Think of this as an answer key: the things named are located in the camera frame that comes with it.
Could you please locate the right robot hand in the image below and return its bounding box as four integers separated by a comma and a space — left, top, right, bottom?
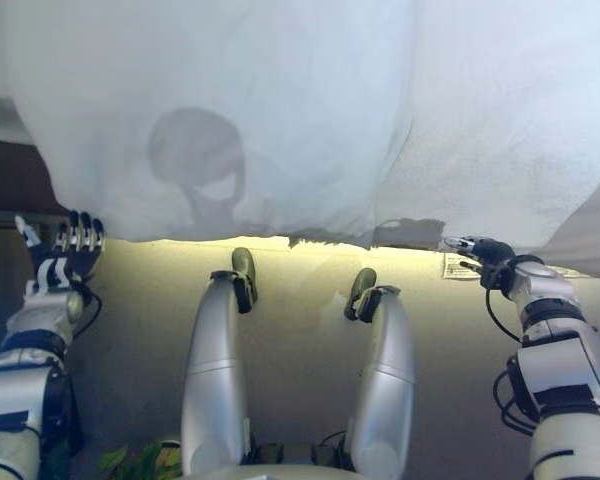
442, 234, 516, 290

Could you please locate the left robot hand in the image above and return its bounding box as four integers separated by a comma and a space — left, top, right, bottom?
14, 209, 106, 293

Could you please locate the white duvet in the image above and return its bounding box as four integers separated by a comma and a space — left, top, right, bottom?
4, 0, 417, 247

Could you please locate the silver right robot leg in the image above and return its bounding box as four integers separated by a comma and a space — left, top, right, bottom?
343, 267, 417, 474

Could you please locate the silver robot leg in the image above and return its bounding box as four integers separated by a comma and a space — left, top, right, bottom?
179, 247, 259, 476
343, 267, 417, 474

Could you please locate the silver left robot leg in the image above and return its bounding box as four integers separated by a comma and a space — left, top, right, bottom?
179, 247, 259, 476

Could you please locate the green leafy plant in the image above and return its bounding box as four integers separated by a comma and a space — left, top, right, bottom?
97, 438, 182, 480

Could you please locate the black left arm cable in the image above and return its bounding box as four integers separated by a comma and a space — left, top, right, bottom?
71, 283, 105, 342

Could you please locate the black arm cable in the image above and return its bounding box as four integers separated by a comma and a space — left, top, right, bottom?
71, 283, 105, 342
483, 267, 537, 432

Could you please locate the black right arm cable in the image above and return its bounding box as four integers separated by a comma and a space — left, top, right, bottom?
483, 267, 537, 432

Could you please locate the dark brown bed frame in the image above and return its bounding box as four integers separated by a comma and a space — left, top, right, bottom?
0, 133, 67, 217

